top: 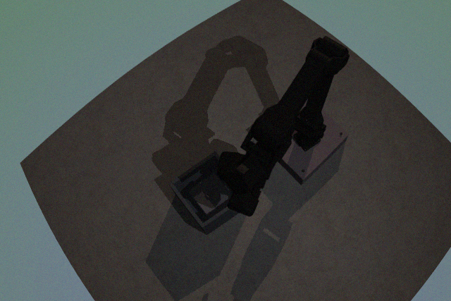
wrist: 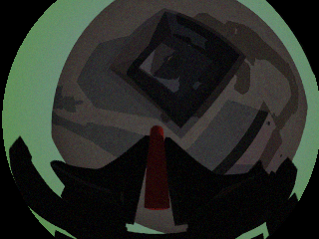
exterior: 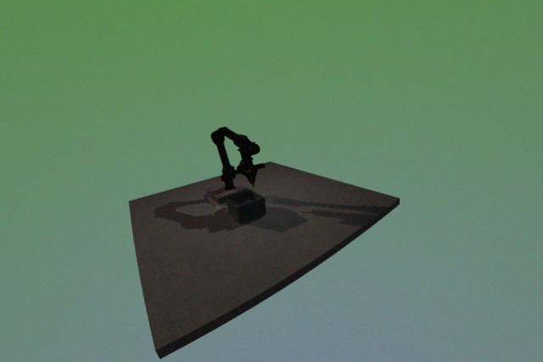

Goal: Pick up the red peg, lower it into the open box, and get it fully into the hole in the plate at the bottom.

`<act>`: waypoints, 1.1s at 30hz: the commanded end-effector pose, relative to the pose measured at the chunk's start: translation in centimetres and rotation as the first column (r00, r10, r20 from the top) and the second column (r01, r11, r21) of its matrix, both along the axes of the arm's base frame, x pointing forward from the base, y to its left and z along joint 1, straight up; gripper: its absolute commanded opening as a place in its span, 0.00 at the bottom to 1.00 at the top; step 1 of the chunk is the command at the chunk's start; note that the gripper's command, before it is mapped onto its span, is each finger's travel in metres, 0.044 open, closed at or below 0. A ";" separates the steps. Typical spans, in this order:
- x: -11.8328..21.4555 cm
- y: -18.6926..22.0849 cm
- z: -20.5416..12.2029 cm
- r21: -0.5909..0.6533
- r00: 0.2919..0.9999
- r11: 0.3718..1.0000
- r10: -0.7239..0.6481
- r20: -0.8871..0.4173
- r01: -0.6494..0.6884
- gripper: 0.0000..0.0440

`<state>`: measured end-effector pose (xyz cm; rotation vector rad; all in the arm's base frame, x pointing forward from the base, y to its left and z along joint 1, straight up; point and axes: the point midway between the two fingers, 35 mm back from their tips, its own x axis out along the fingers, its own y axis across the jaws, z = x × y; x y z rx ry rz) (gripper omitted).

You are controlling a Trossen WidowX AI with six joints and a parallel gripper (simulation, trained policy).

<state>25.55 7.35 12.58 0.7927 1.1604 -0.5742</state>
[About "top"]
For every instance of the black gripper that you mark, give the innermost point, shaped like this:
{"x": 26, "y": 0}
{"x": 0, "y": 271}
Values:
{"x": 246, "y": 204}

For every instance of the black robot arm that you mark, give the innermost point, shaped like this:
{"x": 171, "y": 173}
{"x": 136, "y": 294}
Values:
{"x": 274, "y": 128}

